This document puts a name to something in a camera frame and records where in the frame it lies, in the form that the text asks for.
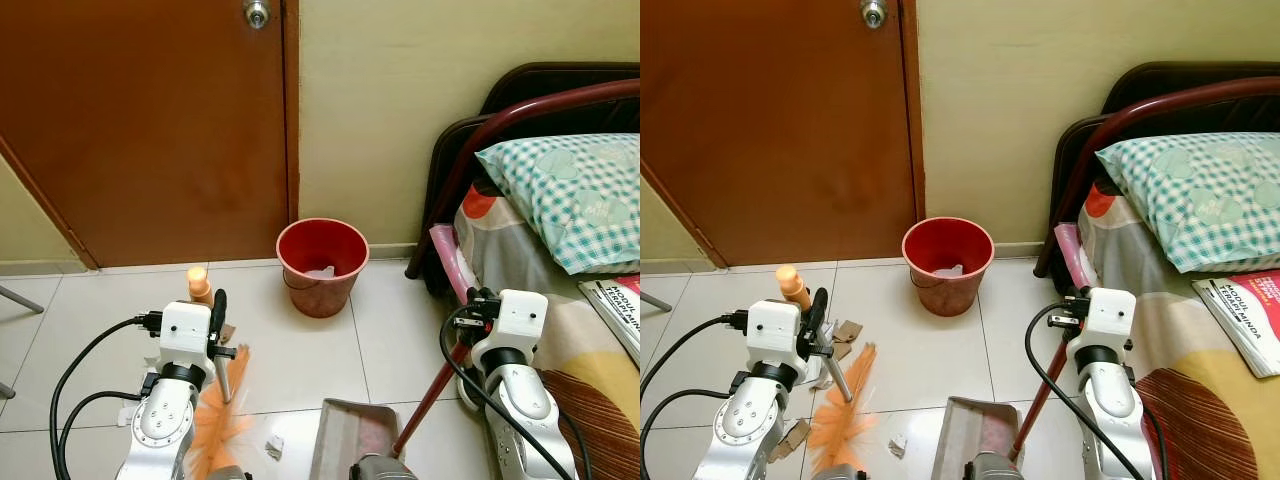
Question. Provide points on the brown cardboard scrap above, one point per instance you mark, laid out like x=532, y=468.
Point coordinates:
x=228, y=332
x=850, y=332
x=792, y=438

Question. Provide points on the orange hand broom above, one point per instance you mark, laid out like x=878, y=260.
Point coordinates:
x=840, y=422
x=222, y=425

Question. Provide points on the green checked pillow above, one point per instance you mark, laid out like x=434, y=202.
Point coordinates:
x=1200, y=195
x=575, y=195

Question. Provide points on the silver round door knob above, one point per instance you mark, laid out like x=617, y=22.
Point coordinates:
x=874, y=12
x=257, y=13

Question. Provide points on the grey metal furniture leg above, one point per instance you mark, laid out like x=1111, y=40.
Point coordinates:
x=22, y=298

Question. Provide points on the red and white book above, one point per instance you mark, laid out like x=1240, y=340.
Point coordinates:
x=1245, y=315
x=618, y=305

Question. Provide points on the dark brown bed headboard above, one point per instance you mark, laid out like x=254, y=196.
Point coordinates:
x=540, y=80
x=1160, y=78

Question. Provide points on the red plastic bucket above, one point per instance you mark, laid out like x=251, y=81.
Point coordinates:
x=947, y=294
x=322, y=294

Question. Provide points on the brown wooden door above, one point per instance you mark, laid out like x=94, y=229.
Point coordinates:
x=770, y=130
x=140, y=130

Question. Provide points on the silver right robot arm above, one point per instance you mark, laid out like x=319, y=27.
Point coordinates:
x=525, y=410
x=1115, y=410

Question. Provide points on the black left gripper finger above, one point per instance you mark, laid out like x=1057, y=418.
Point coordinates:
x=818, y=312
x=219, y=315

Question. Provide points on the white paper scrap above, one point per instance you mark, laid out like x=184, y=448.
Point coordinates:
x=274, y=447
x=898, y=445

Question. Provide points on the maroon curved bed rail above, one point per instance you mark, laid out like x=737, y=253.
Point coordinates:
x=1095, y=150
x=470, y=160

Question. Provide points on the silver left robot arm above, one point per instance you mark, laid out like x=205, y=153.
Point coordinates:
x=165, y=425
x=740, y=425

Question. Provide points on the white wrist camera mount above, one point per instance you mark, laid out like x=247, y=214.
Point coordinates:
x=772, y=330
x=522, y=315
x=184, y=332
x=1110, y=312

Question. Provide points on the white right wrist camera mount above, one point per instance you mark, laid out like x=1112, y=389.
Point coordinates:
x=522, y=315
x=1110, y=312

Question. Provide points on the grey robot right leg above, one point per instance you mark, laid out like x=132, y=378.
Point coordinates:
x=385, y=468
x=995, y=467

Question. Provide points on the white paper in bucket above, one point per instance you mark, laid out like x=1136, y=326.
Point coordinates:
x=948, y=270
x=322, y=271

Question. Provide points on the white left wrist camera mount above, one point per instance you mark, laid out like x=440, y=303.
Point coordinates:
x=184, y=332
x=772, y=330

